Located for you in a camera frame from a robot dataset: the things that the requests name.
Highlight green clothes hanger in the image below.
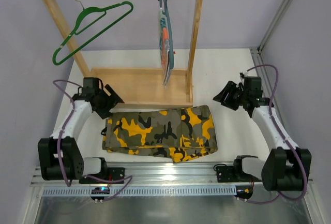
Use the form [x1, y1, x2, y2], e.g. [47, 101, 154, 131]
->
[52, 1, 134, 66]

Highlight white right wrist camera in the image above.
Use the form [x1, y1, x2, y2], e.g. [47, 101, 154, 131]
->
[239, 71, 249, 80]

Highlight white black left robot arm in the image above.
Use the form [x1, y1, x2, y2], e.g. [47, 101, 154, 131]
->
[38, 77, 123, 186]

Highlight camouflage yellow green trousers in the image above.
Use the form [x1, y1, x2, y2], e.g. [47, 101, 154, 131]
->
[101, 105, 218, 163]

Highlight blue-grey clothes hanger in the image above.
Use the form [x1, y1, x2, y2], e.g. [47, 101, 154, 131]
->
[158, 0, 174, 71]

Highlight wooden clothes rack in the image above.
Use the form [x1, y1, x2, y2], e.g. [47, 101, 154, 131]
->
[43, 0, 203, 109]

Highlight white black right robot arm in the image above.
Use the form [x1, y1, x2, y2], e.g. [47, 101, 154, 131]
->
[213, 76, 312, 192]

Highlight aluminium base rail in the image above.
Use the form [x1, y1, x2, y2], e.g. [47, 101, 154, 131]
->
[31, 161, 313, 187]

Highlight aluminium corner frame profile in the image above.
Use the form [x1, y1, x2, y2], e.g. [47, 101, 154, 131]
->
[249, 0, 308, 93]

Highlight slotted grey cable duct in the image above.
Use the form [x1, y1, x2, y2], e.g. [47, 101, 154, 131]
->
[42, 185, 237, 198]

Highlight colourful printed cloth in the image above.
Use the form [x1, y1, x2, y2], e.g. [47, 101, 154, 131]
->
[158, 7, 174, 88]

